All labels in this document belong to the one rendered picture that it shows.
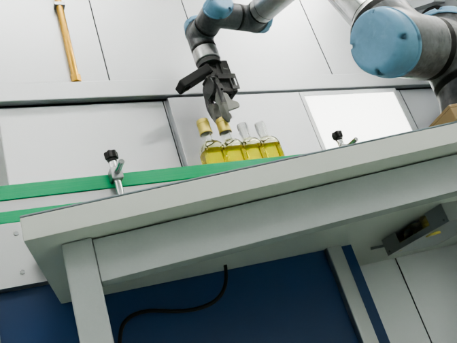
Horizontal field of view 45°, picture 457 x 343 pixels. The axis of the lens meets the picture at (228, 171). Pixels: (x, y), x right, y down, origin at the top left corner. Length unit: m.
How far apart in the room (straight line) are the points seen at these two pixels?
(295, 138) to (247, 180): 1.01
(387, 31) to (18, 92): 0.99
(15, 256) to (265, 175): 0.51
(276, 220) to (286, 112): 1.03
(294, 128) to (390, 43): 0.85
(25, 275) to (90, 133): 0.61
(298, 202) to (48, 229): 0.35
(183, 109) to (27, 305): 0.81
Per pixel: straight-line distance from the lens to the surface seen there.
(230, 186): 0.75
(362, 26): 1.02
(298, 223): 0.80
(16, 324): 1.06
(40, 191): 1.15
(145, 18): 1.88
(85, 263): 0.75
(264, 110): 1.77
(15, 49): 1.71
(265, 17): 1.61
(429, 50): 1.02
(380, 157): 0.84
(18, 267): 1.07
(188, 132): 1.61
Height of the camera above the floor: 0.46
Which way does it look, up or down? 22 degrees up
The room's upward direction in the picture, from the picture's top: 18 degrees counter-clockwise
